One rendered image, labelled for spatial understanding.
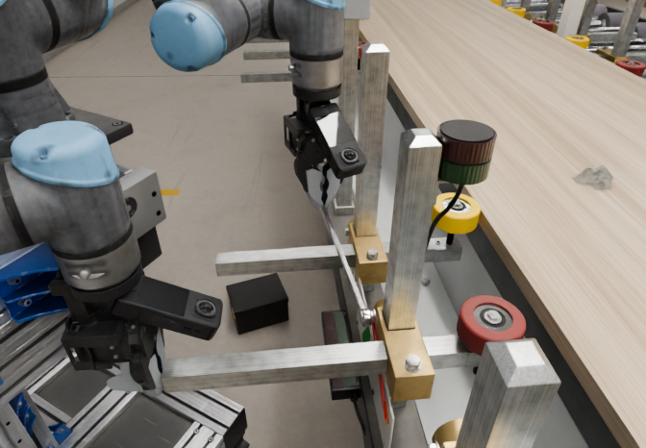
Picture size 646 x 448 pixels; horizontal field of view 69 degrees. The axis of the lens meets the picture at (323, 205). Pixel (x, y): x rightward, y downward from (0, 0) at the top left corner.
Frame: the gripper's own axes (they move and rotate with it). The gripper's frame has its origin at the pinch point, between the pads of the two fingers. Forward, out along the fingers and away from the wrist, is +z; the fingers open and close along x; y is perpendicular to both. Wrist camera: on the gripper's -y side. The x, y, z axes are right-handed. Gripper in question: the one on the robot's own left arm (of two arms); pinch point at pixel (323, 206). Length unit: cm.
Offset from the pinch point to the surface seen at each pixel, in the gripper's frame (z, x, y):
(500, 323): 1.6, -9.5, -31.2
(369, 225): 6.2, -8.8, -1.0
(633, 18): -6, -142, 49
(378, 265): 9.4, -6.6, -7.9
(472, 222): 2.5, -21.8, -11.9
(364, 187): -1.7, -7.5, -0.5
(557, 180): 1.8, -44.3, -8.9
